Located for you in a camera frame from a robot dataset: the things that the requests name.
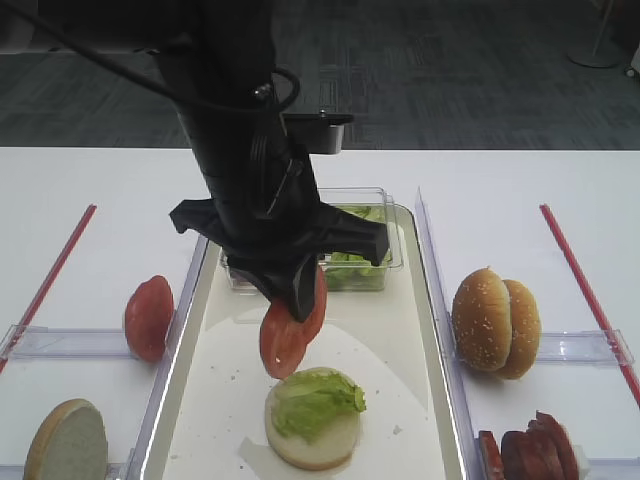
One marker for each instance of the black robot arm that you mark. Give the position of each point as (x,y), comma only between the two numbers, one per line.
(217,56)

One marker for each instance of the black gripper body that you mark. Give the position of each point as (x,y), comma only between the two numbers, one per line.
(246,162)

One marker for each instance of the right long clear divider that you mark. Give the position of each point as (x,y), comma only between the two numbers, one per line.
(469,457)

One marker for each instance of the white stand base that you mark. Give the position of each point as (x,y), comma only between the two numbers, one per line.
(600,55)

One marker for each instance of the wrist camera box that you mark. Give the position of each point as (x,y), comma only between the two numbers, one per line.
(320,133)

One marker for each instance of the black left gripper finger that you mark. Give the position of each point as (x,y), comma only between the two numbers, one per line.
(303,285)

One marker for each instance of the tomato slices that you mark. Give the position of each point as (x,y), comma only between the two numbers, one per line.
(283,340)

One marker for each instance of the front sesame bun top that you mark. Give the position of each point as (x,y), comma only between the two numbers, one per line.
(481,320)

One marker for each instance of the red strip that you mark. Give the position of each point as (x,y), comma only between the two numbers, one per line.
(595,305)
(50,285)

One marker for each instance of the rear sesame bun top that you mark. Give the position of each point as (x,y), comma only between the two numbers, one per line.
(526,332)

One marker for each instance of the right red strip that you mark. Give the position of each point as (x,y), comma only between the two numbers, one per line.
(595,305)

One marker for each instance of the long clear divider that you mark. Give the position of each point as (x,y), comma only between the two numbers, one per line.
(469,457)
(147,459)

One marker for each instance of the left red strip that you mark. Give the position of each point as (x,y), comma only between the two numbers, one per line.
(50,285)

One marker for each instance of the upper left clear holder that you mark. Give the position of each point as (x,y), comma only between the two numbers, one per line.
(37,342)

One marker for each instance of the small tomato slice right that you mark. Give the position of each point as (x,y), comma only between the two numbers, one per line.
(493,465)

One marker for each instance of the left long clear divider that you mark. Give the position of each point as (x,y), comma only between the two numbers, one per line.
(147,459)

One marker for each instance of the upper right clear holder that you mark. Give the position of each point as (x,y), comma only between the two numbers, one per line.
(601,348)

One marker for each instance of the clear plastic salad container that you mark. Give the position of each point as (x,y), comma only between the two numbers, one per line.
(368,239)

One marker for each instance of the bun half standing left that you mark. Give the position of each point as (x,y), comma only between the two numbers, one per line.
(70,443)

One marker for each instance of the green lettuce pieces in container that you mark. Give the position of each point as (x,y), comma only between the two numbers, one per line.
(350,272)

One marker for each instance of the sesame bun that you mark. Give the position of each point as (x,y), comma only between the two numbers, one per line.
(481,320)
(526,332)

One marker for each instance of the bottom bun on tray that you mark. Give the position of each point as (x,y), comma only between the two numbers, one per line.
(332,449)

